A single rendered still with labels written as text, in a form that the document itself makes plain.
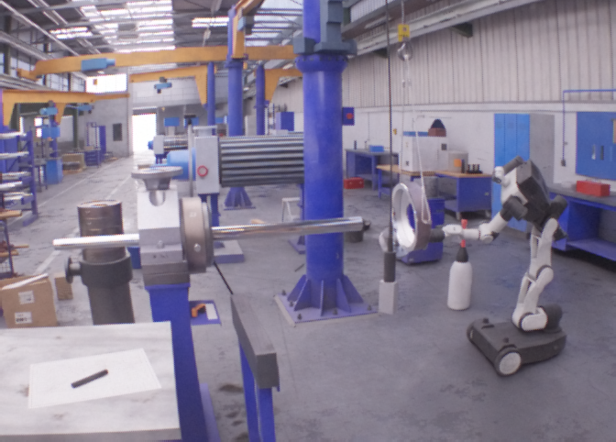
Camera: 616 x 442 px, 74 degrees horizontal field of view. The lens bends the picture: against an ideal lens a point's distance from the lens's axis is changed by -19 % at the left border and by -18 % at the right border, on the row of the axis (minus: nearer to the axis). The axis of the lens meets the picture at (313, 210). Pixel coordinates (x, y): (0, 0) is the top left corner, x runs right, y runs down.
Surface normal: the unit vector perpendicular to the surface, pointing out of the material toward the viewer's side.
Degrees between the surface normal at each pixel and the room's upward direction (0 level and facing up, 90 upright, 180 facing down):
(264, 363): 90
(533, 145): 90
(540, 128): 90
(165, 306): 90
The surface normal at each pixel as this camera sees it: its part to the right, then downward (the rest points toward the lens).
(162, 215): 0.19, -0.58
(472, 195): 0.26, 0.17
